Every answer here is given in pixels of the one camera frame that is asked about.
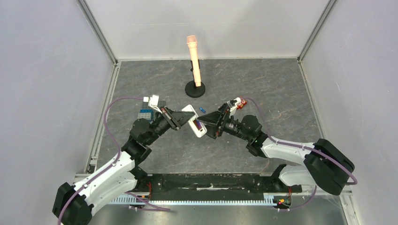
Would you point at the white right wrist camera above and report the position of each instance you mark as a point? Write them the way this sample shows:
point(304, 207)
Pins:
point(234, 105)

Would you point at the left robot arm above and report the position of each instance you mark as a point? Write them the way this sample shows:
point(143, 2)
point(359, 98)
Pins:
point(76, 204)

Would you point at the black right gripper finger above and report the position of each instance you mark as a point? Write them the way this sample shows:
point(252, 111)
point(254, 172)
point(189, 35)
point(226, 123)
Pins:
point(215, 118)
point(213, 132)

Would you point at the dark grey studded baseplate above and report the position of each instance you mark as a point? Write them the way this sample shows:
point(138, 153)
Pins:
point(161, 103)

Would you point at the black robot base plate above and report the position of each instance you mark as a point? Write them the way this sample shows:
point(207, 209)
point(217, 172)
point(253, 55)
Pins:
point(211, 186)

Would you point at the white remote control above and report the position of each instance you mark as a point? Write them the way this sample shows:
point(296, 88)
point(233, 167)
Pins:
point(202, 132)

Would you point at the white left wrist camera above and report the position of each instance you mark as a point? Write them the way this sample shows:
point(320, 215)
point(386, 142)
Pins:
point(152, 102)

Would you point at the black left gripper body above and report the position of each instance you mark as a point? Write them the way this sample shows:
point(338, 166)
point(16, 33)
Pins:
point(160, 125)

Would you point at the purple blue AAA battery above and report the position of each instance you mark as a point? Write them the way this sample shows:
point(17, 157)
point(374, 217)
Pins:
point(197, 124)

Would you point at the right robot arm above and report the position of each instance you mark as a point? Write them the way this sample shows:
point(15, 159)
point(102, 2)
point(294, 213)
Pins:
point(317, 163)

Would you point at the red owl toy block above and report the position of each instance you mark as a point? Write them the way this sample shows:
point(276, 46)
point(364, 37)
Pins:
point(242, 103)

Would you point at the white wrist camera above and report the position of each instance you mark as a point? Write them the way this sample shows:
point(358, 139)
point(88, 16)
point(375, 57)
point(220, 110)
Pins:
point(152, 102)
point(234, 105)

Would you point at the white slotted cable duct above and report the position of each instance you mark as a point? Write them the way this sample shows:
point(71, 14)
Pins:
point(266, 200)

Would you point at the light grey toy brick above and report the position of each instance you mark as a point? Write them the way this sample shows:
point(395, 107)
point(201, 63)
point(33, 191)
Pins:
point(144, 115)

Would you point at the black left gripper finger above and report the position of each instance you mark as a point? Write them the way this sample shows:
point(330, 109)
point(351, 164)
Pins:
point(166, 115)
point(179, 118)

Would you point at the blue toy brick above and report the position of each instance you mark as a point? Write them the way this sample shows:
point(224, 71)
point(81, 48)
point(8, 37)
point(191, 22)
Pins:
point(146, 111)

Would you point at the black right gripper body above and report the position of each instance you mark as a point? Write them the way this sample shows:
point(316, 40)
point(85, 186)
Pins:
point(221, 121)

